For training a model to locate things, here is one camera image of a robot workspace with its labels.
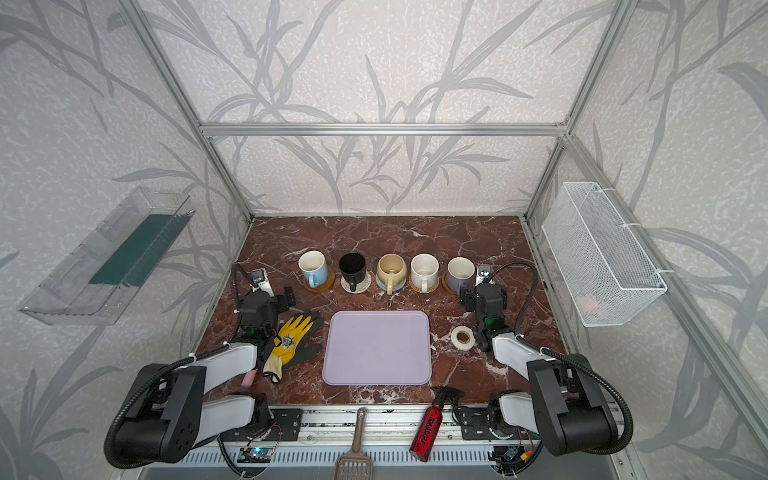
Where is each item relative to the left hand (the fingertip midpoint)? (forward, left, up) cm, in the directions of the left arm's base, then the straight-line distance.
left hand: (274, 275), depth 89 cm
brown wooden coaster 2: (+4, -53, -10) cm, 54 cm away
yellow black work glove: (-17, -7, -10) cm, 21 cm away
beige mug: (+8, -35, -9) cm, 37 cm away
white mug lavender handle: (+6, -58, -7) cm, 59 cm away
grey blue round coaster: (-1, -36, -6) cm, 37 cm away
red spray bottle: (-39, -45, -6) cm, 60 cm away
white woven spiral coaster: (+2, -25, -9) cm, 26 cm away
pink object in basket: (-14, -84, +11) cm, 86 cm away
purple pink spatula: (-27, +3, -10) cm, 29 cm away
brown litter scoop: (-45, -28, -10) cm, 54 cm away
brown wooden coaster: (+5, -14, -11) cm, 19 cm away
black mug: (+4, -23, -2) cm, 23 cm away
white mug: (+7, -46, -7) cm, 47 cm away
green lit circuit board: (-44, -4, -12) cm, 45 cm away
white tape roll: (-17, -56, -10) cm, 59 cm away
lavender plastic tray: (-18, -31, -11) cm, 38 cm away
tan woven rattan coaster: (0, -47, -8) cm, 48 cm away
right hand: (+2, -64, -1) cm, 64 cm away
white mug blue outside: (+7, -9, -4) cm, 12 cm away
